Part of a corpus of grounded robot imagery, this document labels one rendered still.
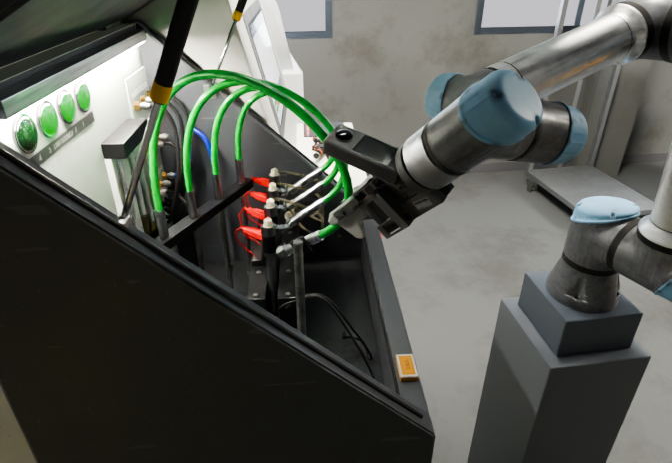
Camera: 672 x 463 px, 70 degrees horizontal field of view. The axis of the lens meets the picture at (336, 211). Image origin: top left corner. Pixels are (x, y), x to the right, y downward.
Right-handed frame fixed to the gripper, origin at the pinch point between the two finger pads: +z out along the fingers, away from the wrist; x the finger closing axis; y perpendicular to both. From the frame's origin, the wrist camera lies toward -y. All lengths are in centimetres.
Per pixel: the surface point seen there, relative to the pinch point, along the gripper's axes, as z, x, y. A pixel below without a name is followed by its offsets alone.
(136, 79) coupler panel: 30, 9, -47
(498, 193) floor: 159, 242, 96
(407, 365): 8.6, -5.3, 27.9
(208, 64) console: 30, 25, -42
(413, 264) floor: 148, 127, 69
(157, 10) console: 26, 22, -56
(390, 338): 14.5, -0.4, 25.2
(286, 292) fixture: 26.9, -2.8, 6.6
